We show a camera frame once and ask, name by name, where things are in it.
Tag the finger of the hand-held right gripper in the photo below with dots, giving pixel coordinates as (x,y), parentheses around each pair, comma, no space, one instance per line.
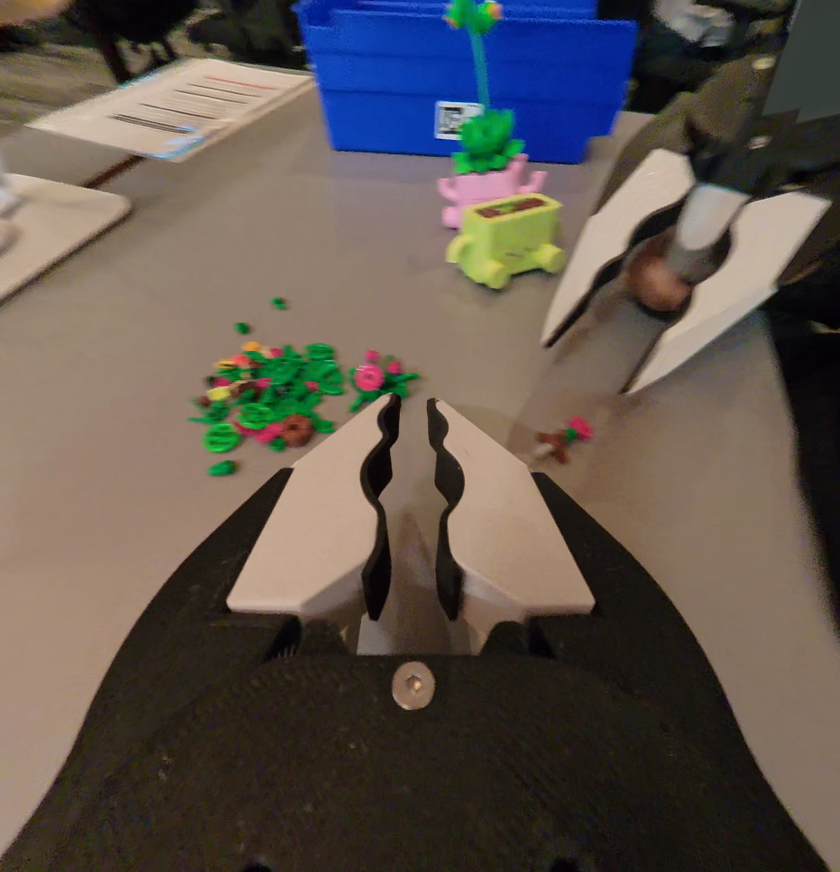
(617,225)
(754,272)

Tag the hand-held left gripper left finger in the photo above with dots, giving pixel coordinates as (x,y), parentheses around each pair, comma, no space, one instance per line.
(311,538)

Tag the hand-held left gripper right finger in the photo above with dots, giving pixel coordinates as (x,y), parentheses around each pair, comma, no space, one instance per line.
(515,538)

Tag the brown branch with pink flower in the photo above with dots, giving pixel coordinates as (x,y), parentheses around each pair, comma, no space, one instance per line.
(559,439)

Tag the pink brick planter with succulent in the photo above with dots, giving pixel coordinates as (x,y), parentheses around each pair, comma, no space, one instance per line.
(471,191)

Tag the person's right forearm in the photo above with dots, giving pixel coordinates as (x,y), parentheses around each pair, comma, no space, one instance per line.
(822,409)

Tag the person's right hand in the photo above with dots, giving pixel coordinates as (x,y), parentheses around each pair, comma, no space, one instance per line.
(655,283)

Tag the lime green brick planter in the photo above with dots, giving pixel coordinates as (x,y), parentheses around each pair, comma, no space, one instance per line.
(508,238)

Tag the green cone piece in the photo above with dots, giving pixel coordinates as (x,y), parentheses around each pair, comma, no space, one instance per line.
(221,468)

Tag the pile of toy brick pieces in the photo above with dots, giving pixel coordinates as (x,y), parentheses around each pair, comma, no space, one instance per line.
(276,381)

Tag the pink flower leaf cluster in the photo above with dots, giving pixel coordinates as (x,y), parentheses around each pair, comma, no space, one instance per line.
(371,378)

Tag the blue plastic bin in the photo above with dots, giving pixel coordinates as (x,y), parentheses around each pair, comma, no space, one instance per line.
(392,82)

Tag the white book stand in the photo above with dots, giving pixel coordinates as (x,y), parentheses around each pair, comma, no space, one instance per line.
(52,225)

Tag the printed paper sheet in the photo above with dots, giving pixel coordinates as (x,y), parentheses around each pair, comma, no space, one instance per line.
(174,102)

